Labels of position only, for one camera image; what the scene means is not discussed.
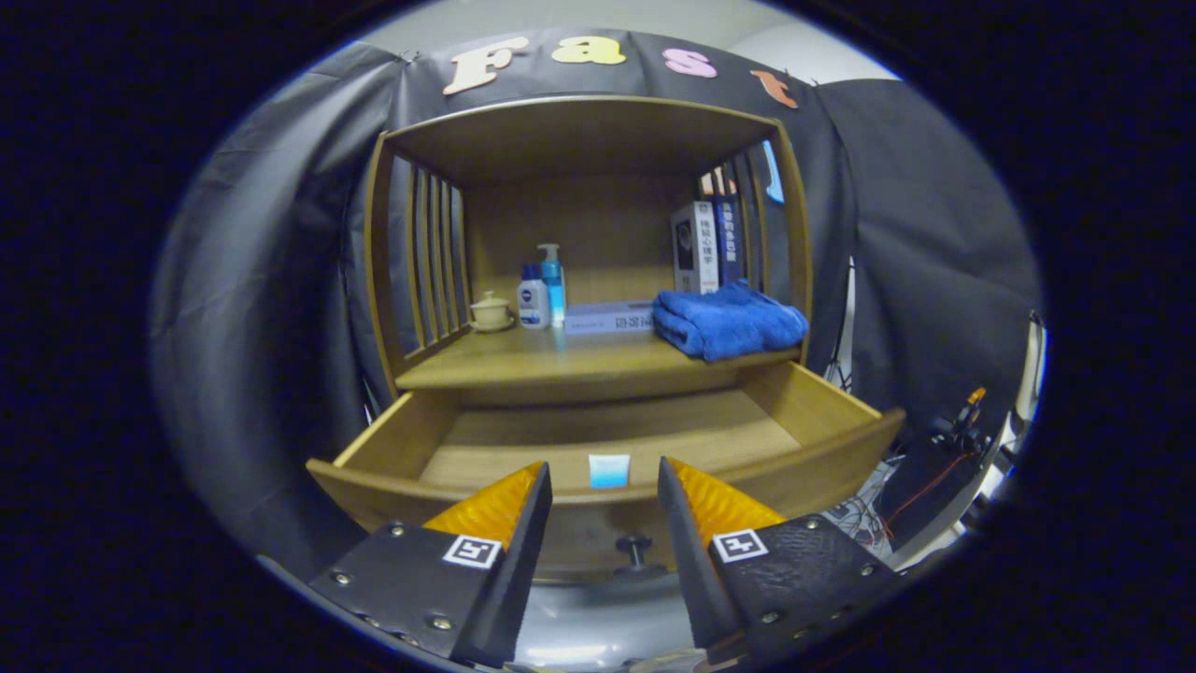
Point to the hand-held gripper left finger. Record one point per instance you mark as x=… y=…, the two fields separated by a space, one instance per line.
x=519 y=570

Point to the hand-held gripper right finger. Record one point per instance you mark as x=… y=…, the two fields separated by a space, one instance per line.
x=691 y=570

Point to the black drawer knob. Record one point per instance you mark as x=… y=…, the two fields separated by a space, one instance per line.
x=637 y=551

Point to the light blue cream tube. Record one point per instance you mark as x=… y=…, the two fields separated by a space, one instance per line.
x=609 y=472

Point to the wooden drawer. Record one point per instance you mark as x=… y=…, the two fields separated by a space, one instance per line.
x=607 y=425

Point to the wooden countertop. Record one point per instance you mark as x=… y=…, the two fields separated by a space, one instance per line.
x=523 y=360

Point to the wooden cabinet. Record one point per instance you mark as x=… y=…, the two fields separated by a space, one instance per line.
x=579 y=136

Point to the folded blue towel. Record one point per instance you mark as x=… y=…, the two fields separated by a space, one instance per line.
x=729 y=322

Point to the cream lidded teacup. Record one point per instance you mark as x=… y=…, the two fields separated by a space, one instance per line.
x=491 y=311

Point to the pale flat book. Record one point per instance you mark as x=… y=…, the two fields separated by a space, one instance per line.
x=607 y=318

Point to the white bottle blue cap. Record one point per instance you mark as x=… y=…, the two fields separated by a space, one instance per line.
x=533 y=304

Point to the blue pump bottle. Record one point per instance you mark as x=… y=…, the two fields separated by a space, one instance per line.
x=554 y=285

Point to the orange and black clamp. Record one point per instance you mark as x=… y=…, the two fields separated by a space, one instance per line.
x=962 y=425

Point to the white upright book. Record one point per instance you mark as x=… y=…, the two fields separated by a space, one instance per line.
x=696 y=248

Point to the dark blue upright book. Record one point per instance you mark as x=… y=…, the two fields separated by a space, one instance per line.
x=729 y=238

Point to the black backdrop cloth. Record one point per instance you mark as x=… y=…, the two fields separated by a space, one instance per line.
x=262 y=327

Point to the white stand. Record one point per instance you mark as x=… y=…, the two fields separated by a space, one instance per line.
x=1031 y=374

